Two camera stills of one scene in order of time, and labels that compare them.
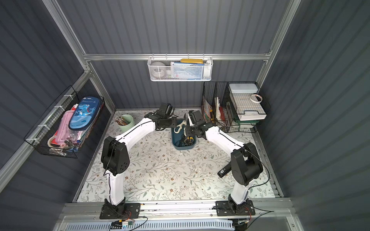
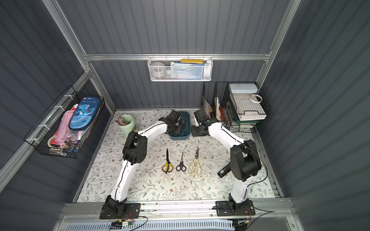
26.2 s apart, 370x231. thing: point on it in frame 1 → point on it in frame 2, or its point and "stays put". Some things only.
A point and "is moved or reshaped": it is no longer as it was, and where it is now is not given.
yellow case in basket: [199, 61] stays put
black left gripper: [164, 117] → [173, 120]
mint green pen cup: [129, 121] stays put
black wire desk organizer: [236, 107] stays put
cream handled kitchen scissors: [184, 123] → [195, 168]
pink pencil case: [64, 133] stays put
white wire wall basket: [180, 70] stays put
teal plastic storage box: [179, 140] is moved or reshaped
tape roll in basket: [158, 70] stays put
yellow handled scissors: [189, 141] → [167, 167]
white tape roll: [256, 102] stays put
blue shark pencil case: [84, 113] stays put
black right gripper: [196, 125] → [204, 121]
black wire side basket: [64, 127] stays put
